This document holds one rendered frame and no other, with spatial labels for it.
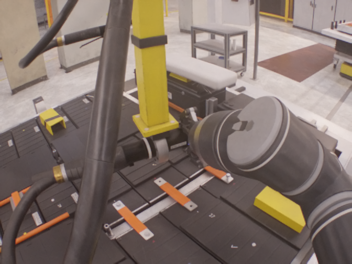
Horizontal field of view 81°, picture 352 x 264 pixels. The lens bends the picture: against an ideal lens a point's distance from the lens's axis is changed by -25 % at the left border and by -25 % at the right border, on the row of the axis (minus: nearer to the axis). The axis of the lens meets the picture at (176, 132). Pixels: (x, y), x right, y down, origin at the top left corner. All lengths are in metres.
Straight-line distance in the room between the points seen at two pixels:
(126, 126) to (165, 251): 0.53
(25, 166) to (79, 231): 0.71
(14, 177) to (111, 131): 0.72
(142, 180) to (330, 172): 0.53
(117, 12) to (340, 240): 0.40
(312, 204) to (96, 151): 0.32
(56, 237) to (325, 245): 0.59
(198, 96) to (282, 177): 0.65
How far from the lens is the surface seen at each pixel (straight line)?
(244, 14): 3.26
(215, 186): 0.75
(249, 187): 0.74
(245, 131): 0.35
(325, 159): 0.40
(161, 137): 0.59
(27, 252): 0.70
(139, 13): 0.49
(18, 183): 0.89
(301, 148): 0.35
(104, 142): 0.24
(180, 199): 0.70
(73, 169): 0.60
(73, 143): 0.96
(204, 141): 0.44
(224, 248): 0.61
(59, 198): 0.78
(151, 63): 0.52
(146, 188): 0.75
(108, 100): 0.25
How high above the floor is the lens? 1.53
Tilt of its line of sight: 34 degrees down
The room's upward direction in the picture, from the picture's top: 3 degrees counter-clockwise
